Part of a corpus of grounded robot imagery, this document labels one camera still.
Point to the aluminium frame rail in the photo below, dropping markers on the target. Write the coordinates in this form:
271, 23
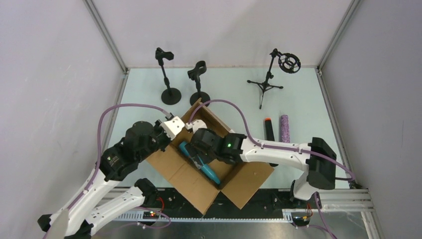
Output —
346, 200

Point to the teal blue microphone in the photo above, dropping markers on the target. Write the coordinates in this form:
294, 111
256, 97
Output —
189, 151

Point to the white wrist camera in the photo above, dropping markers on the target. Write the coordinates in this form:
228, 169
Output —
195, 125
172, 127

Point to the black orange-ring microphone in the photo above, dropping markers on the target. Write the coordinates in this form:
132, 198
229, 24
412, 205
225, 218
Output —
268, 128

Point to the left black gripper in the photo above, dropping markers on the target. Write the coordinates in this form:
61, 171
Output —
158, 136

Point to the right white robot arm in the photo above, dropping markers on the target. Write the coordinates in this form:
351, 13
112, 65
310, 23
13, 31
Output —
316, 159

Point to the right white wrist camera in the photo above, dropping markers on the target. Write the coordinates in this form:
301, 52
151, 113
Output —
195, 125

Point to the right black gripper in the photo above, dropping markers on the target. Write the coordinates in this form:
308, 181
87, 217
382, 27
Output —
196, 151

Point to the brown cardboard box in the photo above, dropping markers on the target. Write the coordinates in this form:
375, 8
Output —
239, 182

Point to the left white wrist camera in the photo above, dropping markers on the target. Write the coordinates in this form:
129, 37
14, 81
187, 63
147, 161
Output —
172, 127

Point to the black round-base mic stand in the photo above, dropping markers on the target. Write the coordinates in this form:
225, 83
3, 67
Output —
170, 96

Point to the purple glitter microphone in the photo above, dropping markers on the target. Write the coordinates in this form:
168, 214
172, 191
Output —
284, 128

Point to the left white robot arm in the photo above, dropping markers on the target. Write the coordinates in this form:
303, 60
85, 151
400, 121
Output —
85, 216

